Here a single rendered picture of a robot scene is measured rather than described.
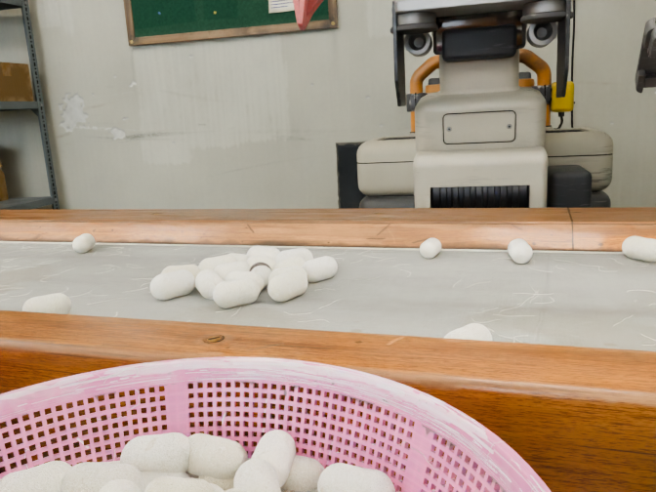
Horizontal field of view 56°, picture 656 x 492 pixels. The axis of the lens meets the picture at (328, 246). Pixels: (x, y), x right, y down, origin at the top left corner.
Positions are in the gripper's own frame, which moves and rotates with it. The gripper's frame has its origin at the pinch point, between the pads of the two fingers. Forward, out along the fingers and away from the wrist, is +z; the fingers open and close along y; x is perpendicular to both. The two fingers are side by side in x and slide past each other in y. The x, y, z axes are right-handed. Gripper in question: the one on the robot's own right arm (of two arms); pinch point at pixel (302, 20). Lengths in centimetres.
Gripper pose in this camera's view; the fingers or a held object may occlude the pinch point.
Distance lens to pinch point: 81.6
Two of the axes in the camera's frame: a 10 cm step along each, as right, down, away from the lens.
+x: 2.3, 2.4, 9.4
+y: 9.7, 0.0, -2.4
